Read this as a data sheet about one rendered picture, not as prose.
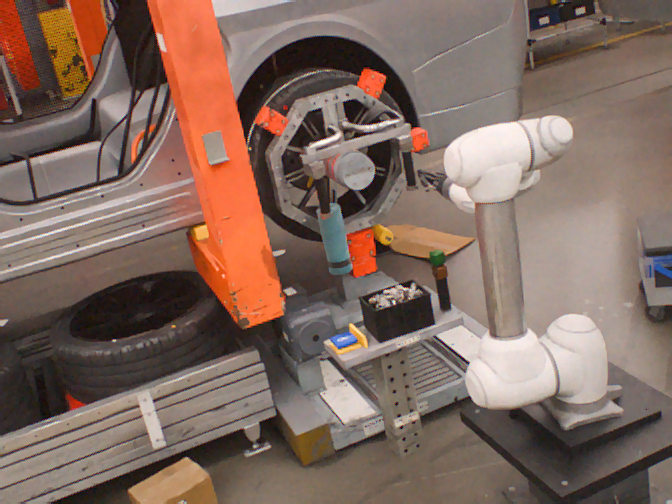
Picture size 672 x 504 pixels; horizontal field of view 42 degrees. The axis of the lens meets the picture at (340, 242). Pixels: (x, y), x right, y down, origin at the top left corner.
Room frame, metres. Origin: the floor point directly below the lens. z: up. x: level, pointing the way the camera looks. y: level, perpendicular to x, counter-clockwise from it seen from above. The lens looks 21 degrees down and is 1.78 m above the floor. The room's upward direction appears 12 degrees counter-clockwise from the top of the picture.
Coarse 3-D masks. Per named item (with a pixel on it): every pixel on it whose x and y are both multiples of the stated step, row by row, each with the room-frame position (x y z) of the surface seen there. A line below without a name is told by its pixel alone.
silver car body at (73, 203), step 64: (128, 0) 4.87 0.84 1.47; (256, 0) 3.27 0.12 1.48; (320, 0) 3.34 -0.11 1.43; (384, 0) 3.42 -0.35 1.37; (448, 0) 3.51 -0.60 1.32; (512, 0) 3.62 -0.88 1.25; (128, 64) 4.84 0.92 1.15; (256, 64) 3.25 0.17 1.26; (448, 64) 3.49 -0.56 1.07; (512, 64) 3.60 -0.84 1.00; (0, 128) 4.67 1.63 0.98; (64, 128) 4.71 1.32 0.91; (128, 128) 3.34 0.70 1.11; (448, 128) 3.48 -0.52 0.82; (0, 192) 3.69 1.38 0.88; (64, 192) 3.05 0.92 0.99; (128, 192) 3.10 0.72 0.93; (192, 192) 3.15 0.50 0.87; (0, 256) 2.93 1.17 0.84; (64, 256) 2.99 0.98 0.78
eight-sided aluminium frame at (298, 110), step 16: (320, 96) 3.16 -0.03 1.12; (336, 96) 3.19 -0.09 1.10; (352, 96) 3.19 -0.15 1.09; (368, 96) 3.22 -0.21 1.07; (288, 112) 3.18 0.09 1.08; (304, 112) 3.13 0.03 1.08; (288, 128) 3.12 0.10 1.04; (272, 144) 3.14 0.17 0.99; (272, 160) 3.09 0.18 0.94; (400, 160) 3.24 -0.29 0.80; (272, 176) 3.13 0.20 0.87; (400, 176) 3.24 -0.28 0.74; (288, 192) 3.10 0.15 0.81; (384, 192) 3.26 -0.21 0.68; (288, 208) 3.09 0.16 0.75; (384, 208) 3.21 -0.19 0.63; (304, 224) 3.11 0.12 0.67; (352, 224) 3.17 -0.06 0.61; (368, 224) 3.19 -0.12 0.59
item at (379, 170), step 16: (304, 128) 3.26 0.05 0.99; (384, 144) 3.38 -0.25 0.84; (384, 160) 3.38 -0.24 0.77; (288, 176) 3.21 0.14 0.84; (384, 176) 3.33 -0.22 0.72; (336, 192) 3.27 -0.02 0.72; (352, 192) 3.46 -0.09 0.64; (368, 192) 3.37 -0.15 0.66; (304, 208) 3.38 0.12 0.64; (352, 208) 3.32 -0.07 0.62; (368, 208) 3.28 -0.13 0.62
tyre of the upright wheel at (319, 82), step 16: (288, 80) 3.34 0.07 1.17; (304, 80) 3.24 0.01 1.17; (320, 80) 3.25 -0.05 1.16; (336, 80) 3.27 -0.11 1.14; (352, 80) 3.29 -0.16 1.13; (288, 96) 3.21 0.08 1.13; (304, 96) 3.23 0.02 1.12; (384, 96) 3.33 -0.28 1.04; (256, 112) 3.28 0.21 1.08; (400, 112) 3.35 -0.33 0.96; (256, 128) 3.19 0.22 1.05; (256, 144) 3.16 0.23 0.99; (256, 160) 3.16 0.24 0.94; (256, 176) 3.15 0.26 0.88; (272, 192) 3.17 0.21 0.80; (400, 192) 3.33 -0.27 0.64; (272, 208) 3.16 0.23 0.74; (288, 224) 3.18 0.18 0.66; (320, 240) 3.21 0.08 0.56
